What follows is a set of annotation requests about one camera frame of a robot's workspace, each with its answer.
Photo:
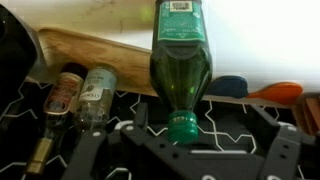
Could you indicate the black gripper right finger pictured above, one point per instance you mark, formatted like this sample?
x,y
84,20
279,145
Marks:
x,y
283,153

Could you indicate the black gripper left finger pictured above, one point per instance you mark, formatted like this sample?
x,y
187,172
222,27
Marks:
x,y
156,150

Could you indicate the green glass bottle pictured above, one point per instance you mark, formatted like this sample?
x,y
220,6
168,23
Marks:
x,y
180,73

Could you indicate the spice bottle white label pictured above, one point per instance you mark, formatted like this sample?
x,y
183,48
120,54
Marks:
x,y
96,90

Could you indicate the flat light wooden board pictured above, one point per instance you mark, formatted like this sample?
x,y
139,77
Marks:
x,y
116,63

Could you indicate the spice bottle red label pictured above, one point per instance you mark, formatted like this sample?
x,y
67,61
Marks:
x,y
61,96

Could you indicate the orange rounded utensil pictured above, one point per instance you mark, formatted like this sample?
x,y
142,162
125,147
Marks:
x,y
280,92

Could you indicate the dark blue rounded utensil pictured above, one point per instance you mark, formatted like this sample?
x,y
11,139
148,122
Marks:
x,y
230,86

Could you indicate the black coffee maker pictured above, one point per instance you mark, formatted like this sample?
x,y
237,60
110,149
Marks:
x,y
13,50

